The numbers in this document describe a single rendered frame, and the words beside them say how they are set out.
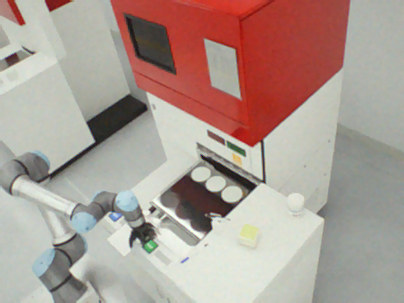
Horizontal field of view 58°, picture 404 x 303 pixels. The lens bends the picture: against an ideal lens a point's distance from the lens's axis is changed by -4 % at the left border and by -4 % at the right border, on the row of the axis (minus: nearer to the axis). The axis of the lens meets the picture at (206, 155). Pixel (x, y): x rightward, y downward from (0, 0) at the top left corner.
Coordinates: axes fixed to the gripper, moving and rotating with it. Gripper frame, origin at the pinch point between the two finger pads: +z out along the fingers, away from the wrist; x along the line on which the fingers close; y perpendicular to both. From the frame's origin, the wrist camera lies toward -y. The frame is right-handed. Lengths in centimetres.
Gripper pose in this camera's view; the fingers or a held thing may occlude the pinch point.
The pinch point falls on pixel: (145, 243)
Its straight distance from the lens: 173.4
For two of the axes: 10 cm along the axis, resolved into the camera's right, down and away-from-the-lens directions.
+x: 6.9, -5.8, 4.3
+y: 7.1, 4.3, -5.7
